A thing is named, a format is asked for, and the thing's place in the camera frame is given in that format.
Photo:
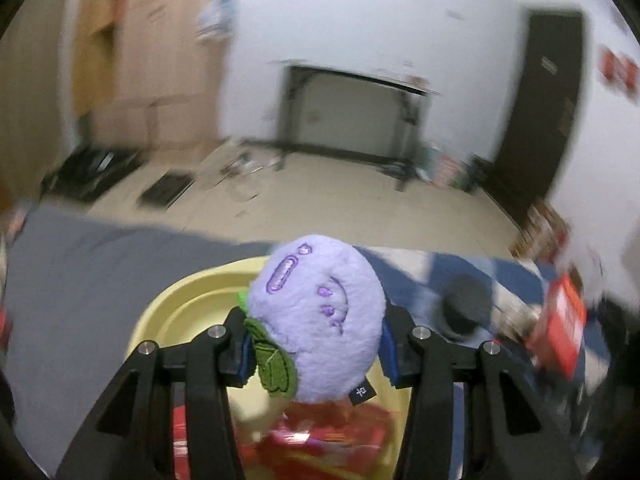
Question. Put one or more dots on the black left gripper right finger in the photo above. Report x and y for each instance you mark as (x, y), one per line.
(470, 400)

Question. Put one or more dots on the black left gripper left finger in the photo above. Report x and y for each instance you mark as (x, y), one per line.
(128, 432)

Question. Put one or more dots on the black foam cylinder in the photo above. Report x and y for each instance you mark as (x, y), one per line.
(465, 307)

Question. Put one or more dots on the purple plush toy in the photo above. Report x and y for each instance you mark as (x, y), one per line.
(315, 316)

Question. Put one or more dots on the red white cigarette carton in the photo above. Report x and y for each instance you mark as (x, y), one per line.
(556, 338)

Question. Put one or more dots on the yellow plastic basin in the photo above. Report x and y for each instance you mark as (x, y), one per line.
(204, 299)

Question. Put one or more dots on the grey bed sheet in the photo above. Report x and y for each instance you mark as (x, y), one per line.
(76, 288)

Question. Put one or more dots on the blue white checkered rug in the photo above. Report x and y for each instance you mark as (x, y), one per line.
(515, 288)

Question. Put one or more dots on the stacked cardboard boxes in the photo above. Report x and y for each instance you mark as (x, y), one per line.
(543, 235)

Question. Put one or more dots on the black foam tray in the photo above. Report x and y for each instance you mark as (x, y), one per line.
(166, 190)

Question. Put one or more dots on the black open suitcase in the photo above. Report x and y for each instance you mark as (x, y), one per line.
(90, 172)

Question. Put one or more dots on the dark brown door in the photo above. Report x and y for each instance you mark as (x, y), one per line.
(542, 116)

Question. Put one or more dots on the black folding table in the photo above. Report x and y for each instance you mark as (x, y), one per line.
(357, 117)

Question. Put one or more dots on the wooden wardrobe cabinet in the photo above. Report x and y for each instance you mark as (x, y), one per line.
(144, 77)

